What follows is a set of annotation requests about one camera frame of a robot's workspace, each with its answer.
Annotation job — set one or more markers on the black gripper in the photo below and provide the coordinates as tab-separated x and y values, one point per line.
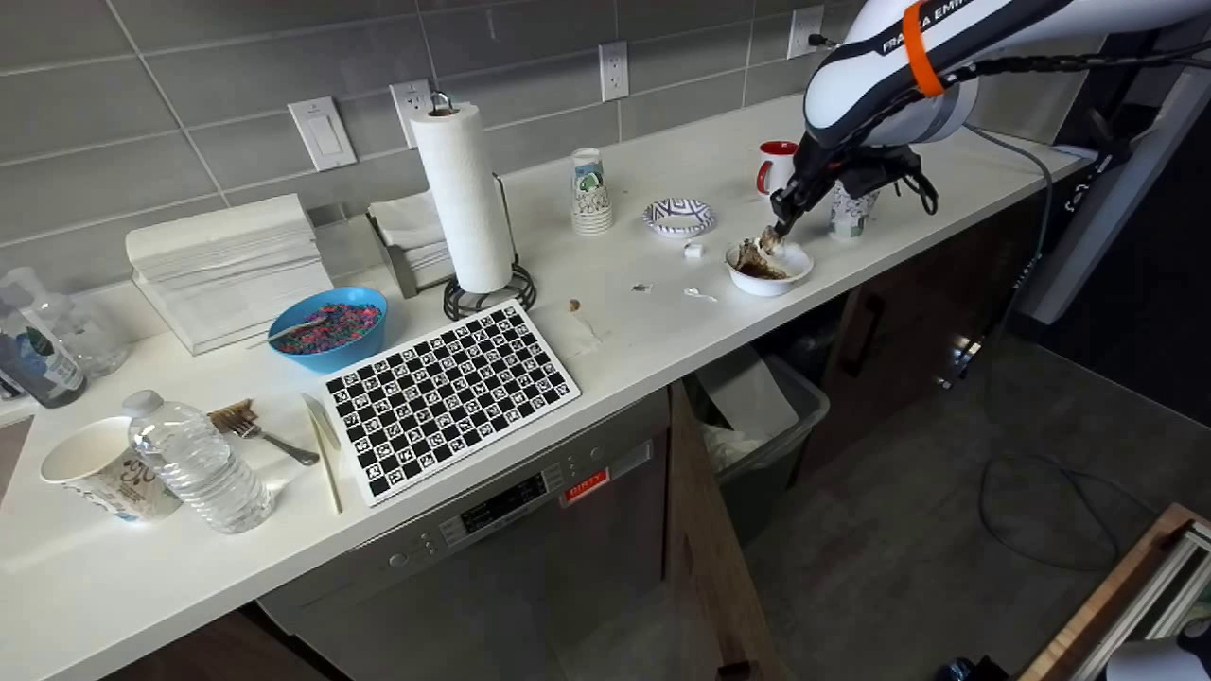
873	172

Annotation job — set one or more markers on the brown food scrap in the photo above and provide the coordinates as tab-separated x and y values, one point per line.
758	264

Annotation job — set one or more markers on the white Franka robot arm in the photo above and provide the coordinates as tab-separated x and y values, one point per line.
1006	51

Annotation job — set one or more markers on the clear plastic bin bag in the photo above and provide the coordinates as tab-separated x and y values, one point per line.
749	402

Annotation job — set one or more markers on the blue plastic bowl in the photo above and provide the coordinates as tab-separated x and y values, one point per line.
291	355

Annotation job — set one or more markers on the red and white mug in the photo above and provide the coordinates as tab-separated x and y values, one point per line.
774	172

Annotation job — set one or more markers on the green patterned paper cup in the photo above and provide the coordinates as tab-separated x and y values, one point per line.
852	222

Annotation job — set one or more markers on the small white scrap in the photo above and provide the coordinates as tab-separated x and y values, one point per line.
693	250

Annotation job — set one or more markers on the brown crumb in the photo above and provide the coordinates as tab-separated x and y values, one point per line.
635	288
572	303

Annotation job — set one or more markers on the brown wooden cabinet front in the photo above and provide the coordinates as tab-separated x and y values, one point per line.
909	342

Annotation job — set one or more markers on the small upturned paper cup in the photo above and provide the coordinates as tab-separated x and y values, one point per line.
588	192

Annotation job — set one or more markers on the white paper towel roll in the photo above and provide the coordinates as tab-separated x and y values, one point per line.
461	192

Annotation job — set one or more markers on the open cabinet door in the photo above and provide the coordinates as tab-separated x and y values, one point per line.
705	544

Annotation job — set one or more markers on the black white checkered mat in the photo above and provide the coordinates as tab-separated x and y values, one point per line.
440	400

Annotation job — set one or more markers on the steel dishwasher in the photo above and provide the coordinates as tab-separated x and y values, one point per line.
504	554

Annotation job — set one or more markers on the dark purple food scraps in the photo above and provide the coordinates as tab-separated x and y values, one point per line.
330	329

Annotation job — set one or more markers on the metal fork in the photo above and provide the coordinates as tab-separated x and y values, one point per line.
283	444

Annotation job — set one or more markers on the brown food lump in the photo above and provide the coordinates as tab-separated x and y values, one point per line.
232	419

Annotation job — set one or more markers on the clear plastic water bottle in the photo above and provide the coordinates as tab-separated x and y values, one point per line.
202	465

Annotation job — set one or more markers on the brown patterned paper cup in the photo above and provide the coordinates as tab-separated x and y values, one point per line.
84	454

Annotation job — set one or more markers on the clear plastic container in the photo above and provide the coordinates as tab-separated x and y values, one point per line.
44	346

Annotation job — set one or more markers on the white wall outlet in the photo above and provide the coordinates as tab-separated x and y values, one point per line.
411	110
799	29
615	70

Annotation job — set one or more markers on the grey metal frame beam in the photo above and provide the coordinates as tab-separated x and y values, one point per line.
1108	215

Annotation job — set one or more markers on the white wall switch plate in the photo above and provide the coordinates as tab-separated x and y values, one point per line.
323	133

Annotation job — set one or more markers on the wooden frame with rails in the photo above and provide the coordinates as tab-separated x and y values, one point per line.
1100	608

